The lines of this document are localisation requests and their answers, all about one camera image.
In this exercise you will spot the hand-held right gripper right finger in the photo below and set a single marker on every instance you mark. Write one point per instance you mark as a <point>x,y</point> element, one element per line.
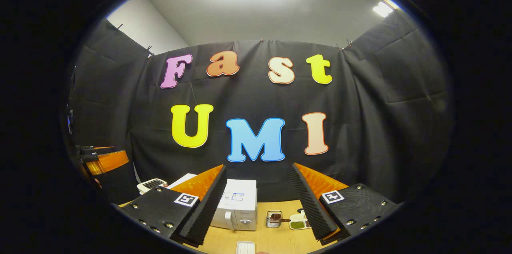
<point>310,202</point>

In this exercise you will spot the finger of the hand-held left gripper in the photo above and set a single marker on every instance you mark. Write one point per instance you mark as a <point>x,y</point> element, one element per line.
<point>108,162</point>
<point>90,149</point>

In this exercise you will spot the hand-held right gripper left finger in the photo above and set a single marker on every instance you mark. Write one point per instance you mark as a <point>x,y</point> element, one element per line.
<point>206,206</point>

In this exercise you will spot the white microwave oven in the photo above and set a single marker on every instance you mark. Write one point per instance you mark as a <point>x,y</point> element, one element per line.
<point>240,206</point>

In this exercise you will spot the white divided bean dish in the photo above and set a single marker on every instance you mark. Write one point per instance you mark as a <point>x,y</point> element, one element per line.
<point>296,224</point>

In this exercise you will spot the brown spoon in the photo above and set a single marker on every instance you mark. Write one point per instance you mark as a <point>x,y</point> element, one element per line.
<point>282,220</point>

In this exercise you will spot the white toaster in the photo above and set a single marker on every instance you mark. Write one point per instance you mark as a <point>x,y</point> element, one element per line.
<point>152,184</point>

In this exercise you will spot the white rectangular tray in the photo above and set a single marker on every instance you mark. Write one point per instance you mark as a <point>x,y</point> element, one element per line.
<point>245,248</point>

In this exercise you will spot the black backdrop cloth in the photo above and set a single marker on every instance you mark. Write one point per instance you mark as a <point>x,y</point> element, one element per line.
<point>380,106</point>

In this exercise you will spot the small ceiling light panel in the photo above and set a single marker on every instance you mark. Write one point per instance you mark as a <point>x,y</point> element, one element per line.
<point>383,8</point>

